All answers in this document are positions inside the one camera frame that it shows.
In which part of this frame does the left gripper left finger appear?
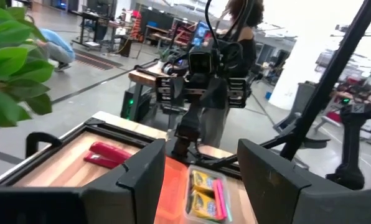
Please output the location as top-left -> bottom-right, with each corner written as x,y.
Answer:
0,138 -> 167,224

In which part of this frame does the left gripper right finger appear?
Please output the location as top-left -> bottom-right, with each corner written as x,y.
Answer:
237,138 -> 371,224

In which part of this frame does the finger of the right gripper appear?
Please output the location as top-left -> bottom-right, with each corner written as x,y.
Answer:
156,76 -> 186,106
204,77 -> 251,110

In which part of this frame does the pink highlighter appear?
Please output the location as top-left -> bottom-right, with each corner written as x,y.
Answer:
218,180 -> 229,221
212,179 -> 225,220

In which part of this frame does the yellow green crayon box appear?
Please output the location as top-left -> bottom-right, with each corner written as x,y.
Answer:
190,170 -> 217,194
187,190 -> 220,221

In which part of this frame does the wood topped table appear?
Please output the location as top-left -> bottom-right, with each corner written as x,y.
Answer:
128,60 -> 177,122

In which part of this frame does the black computer tower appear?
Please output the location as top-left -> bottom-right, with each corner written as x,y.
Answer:
120,85 -> 153,121

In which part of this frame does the orange pencil box lid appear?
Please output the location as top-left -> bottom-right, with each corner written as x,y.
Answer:
154,157 -> 189,224

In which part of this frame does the blue lit screen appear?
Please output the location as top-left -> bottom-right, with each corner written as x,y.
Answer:
190,20 -> 210,47

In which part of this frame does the clear plastic pencil box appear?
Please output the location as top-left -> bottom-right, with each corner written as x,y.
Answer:
182,164 -> 236,224

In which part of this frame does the grey office chair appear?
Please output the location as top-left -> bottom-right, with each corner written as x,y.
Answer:
272,81 -> 332,150

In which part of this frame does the person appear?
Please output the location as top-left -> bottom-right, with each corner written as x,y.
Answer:
200,0 -> 265,149
35,27 -> 77,72

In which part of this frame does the dark workbench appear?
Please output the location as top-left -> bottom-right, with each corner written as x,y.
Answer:
70,11 -> 118,52

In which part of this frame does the green leafy potted tree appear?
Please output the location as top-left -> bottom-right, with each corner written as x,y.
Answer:
0,4 -> 55,136

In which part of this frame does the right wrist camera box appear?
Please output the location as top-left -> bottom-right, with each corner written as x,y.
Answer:
187,46 -> 220,76

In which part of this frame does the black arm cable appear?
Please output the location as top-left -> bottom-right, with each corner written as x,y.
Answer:
204,0 -> 221,52

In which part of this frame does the black pedestal stand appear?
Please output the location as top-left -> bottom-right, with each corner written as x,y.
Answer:
325,101 -> 371,190

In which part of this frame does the black frame hook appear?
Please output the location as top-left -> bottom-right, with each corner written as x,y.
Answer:
26,131 -> 63,159

